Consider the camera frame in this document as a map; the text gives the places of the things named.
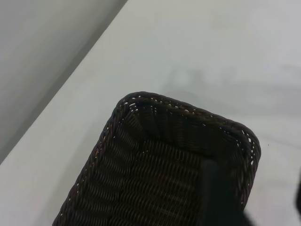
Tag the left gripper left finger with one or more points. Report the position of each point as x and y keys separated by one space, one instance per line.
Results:
x=218 y=202

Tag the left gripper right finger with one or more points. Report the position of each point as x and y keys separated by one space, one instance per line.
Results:
x=298 y=197

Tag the dark brown wicker basket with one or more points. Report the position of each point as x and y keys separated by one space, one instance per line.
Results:
x=141 y=176

